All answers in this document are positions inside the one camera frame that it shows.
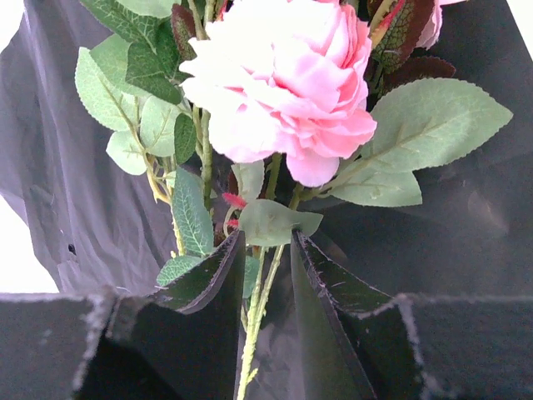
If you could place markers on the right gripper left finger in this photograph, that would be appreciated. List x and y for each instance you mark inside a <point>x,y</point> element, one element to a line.
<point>179,343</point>

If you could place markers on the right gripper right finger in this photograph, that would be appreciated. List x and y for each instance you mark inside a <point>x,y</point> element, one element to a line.
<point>359,343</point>

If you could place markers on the black wrapping paper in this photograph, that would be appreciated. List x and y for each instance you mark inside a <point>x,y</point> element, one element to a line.
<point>464,256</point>

